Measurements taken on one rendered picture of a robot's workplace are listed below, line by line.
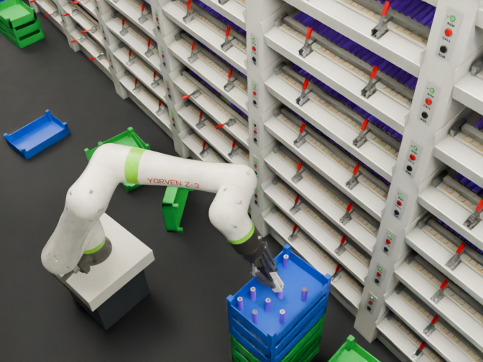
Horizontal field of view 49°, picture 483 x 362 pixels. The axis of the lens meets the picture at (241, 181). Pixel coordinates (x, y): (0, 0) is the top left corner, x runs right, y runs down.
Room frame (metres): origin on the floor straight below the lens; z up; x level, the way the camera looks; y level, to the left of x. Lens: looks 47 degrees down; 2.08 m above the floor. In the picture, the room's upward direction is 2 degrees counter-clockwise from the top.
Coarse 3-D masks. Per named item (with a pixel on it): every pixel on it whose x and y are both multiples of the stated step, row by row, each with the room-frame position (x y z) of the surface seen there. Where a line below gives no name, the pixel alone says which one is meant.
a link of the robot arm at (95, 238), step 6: (96, 222) 1.26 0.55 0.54; (96, 228) 1.25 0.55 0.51; (102, 228) 1.29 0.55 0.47; (90, 234) 1.21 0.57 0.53; (96, 234) 1.24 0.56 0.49; (102, 234) 1.27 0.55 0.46; (90, 240) 1.20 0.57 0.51; (96, 240) 1.24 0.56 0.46; (102, 240) 1.26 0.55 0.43; (90, 246) 1.22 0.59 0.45; (96, 246) 1.23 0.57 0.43; (84, 252) 1.22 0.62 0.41; (90, 252) 1.22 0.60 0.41
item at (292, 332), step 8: (320, 304) 0.93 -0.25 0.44; (312, 312) 0.91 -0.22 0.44; (232, 320) 0.89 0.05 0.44; (304, 320) 0.88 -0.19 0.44; (240, 328) 0.86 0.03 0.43; (296, 328) 0.85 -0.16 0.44; (248, 336) 0.84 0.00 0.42; (288, 336) 0.82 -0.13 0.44; (256, 344) 0.81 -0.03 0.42; (280, 344) 0.79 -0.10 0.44; (264, 352) 0.78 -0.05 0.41; (272, 352) 0.76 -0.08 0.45
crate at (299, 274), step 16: (288, 272) 1.04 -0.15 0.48; (304, 272) 1.04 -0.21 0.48; (320, 272) 1.00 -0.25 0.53; (256, 288) 0.98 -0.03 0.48; (288, 288) 0.98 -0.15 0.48; (320, 288) 0.97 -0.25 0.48; (256, 304) 0.92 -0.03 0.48; (272, 304) 0.92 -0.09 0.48; (288, 304) 0.92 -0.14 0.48; (304, 304) 0.91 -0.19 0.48; (240, 320) 0.86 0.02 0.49; (272, 320) 0.86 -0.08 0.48; (288, 320) 0.85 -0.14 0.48; (272, 336) 0.76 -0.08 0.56
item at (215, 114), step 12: (180, 72) 2.14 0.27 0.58; (180, 84) 2.09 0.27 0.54; (192, 96) 2.00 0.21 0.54; (204, 96) 1.98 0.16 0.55; (216, 96) 1.96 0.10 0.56; (204, 108) 1.91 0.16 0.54; (216, 108) 1.89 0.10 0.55; (216, 120) 1.84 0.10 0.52; (228, 132) 1.78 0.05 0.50; (240, 132) 1.73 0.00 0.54
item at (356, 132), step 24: (264, 72) 1.56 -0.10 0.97; (288, 72) 1.55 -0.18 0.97; (288, 96) 1.47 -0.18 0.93; (312, 96) 1.44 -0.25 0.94; (336, 96) 1.40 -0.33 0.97; (312, 120) 1.36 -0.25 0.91; (336, 120) 1.32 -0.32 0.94; (360, 120) 1.28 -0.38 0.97; (360, 144) 1.20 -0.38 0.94; (384, 144) 1.19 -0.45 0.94; (384, 168) 1.11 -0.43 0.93
